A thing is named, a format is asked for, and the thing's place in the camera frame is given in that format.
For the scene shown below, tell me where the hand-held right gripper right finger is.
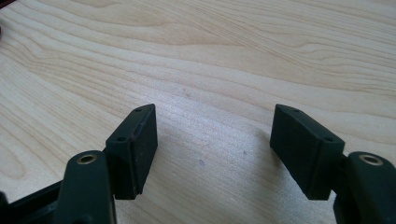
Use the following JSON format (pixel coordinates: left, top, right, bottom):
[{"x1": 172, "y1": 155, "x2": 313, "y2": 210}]
[{"x1": 269, "y1": 104, "x2": 347, "y2": 201}]

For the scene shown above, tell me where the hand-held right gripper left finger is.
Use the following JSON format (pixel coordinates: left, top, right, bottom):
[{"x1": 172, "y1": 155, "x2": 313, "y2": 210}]
[{"x1": 105, "y1": 103, "x2": 159, "y2": 201}]

